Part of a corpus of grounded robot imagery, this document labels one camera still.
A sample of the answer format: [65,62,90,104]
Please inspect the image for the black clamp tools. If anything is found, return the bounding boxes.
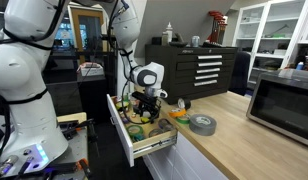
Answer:
[59,119,94,140]

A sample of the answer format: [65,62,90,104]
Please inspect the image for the green tape roll on counter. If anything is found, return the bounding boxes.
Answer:
[176,114,190,124]

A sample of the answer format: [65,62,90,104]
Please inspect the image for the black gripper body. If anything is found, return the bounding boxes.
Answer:
[132,91,160,118]

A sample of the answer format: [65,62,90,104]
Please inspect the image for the orange tape roll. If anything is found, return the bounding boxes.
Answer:
[169,108,186,117]

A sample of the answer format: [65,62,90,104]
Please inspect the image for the yellow black tape roll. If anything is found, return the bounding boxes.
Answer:
[115,101,129,111]

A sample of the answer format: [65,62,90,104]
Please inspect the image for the black tool chest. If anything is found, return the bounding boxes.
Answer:
[145,45,237,104]

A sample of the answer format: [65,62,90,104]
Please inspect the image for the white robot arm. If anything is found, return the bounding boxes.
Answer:
[0,0,167,177]

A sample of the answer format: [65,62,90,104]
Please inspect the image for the black microwave oven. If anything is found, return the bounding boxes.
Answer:
[246,69,308,146]

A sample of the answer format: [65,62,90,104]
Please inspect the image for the grey duct tape roll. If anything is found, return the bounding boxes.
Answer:
[189,114,217,136]

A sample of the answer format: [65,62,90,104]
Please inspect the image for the teal tape roll in drawer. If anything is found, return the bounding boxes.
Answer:
[126,125,145,142]

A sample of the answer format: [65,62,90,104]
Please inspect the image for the white shelving unit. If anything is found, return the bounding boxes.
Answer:
[232,0,308,90]

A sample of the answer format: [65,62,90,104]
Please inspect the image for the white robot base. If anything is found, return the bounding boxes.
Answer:
[0,93,68,177]

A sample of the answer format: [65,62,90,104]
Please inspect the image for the white drawer cabinet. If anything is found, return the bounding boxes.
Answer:
[143,133,228,180]

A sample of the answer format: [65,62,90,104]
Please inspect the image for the open wooden drawer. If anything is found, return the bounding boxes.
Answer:
[107,95,177,167]

